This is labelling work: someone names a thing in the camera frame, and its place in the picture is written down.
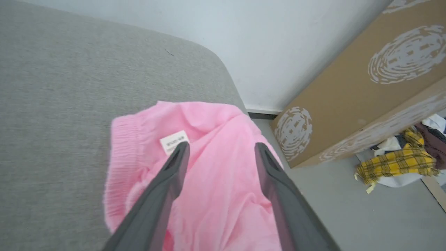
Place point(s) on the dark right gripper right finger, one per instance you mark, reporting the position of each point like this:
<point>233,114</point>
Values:
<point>289,209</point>

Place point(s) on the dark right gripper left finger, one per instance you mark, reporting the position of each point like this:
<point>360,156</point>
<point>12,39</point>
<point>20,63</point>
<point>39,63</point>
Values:
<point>156,209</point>

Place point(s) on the pink garment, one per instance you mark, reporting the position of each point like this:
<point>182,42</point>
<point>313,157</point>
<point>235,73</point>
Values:
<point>216,181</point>

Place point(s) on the yellow plaid garment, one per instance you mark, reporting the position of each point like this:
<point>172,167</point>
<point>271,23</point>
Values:
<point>397,164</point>

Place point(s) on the dark maroon garment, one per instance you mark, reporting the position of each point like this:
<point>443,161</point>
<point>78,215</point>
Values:
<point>433,143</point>

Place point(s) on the printed brown cardboard box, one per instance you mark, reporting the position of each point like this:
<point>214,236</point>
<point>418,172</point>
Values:
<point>348,87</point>

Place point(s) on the grey fabric sofa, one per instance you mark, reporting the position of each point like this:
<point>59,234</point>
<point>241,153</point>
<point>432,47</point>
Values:
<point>59,104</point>

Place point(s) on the wall baseboard strip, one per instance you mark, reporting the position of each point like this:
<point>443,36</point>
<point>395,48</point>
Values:
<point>263,113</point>

